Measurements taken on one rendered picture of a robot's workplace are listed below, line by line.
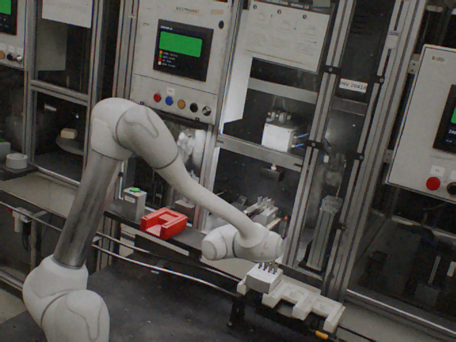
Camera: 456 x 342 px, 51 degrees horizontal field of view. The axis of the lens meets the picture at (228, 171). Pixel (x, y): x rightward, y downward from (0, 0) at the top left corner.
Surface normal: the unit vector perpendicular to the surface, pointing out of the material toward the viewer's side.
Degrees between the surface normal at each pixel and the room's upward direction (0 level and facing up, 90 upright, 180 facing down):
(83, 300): 6
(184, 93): 90
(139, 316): 0
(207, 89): 90
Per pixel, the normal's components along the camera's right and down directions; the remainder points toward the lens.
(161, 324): 0.16, -0.94
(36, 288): -0.62, -0.25
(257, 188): -0.47, 0.20
